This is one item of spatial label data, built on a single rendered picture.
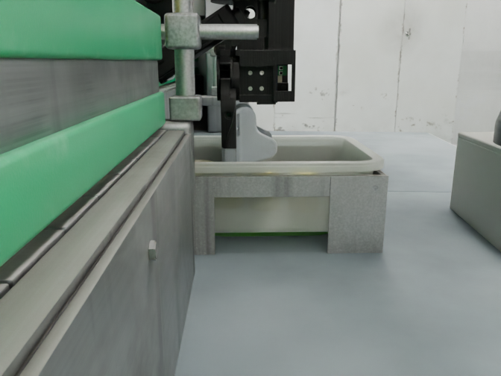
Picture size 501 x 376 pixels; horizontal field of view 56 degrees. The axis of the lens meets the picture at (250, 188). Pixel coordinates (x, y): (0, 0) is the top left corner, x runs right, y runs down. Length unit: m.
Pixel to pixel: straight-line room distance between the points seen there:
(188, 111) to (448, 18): 4.03
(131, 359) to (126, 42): 0.15
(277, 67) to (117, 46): 0.29
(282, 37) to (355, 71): 3.61
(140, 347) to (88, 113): 0.09
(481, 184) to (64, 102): 0.47
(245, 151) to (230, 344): 0.24
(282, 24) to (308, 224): 0.21
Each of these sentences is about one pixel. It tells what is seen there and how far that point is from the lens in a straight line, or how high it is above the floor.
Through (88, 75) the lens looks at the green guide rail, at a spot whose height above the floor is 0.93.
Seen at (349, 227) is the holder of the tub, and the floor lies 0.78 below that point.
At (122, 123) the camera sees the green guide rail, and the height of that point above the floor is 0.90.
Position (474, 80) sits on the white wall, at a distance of 4.98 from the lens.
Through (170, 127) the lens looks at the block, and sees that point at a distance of 0.38.
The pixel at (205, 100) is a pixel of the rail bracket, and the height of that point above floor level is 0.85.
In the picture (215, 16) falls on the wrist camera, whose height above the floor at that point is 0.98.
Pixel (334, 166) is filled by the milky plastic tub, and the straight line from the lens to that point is 0.44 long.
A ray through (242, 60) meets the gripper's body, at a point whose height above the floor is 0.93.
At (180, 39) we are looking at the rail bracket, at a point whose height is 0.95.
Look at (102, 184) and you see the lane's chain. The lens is 0.22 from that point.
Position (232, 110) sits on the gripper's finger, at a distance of 0.48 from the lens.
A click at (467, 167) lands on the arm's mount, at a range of 0.61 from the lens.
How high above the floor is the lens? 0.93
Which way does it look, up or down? 15 degrees down
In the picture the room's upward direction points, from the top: straight up
